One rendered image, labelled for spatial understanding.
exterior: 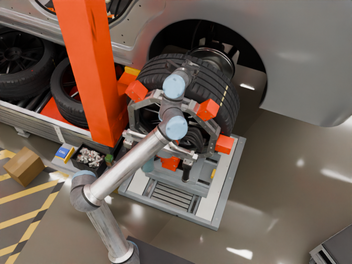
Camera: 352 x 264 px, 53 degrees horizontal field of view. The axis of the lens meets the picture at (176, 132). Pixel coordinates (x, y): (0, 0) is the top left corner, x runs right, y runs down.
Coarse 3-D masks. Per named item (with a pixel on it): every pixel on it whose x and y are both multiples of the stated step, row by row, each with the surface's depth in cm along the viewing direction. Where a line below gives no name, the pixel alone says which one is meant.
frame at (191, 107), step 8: (152, 96) 184; (160, 96) 184; (128, 104) 200; (136, 104) 195; (144, 104) 192; (184, 104) 182; (192, 104) 182; (128, 112) 204; (136, 112) 209; (192, 112) 181; (136, 120) 216; (200, 120) 185; (208, 120) 191; (136, 128) 216; (144, 128) 221; (208, 128) 188; (216, 128) 191; (216, 136) 191; (208, 144) 200; (208, 152) 207
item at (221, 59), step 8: (200, 48) 224; (208, 48) 222; (192, 56) 230; (200, 56) 227; (208, 56) 224; (216, 56) 222; (224, 56) 222; (216, 64) 227; (224, 64) 225; (232, 64) 226; (224, 72) 231; (232, 72) 228
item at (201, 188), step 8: (208, 160) 272; (216, 160) 274; (208, 168) 272; (216, 168) 270; (152, 176) 267; (160, 176) 266; (168, 176) 266; (200, 176) 268; (208, 176) 268; (176, 184) 263; (184, 184) 263; (192, 184) 264; (200, 184) 262; (208, 184) 260; (192, 192) 264; (200, 192) 259
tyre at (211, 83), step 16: (160, 64) 194; (208, 64) 192; (144, 80) 191; (160, 80) 185; (208, 80) 187; (224, 80) 194; (128, 96) 206; (192, 96) 185; (208, 96) 184; (224, 96) 191; (224, 112) 189; (224, 128) 197
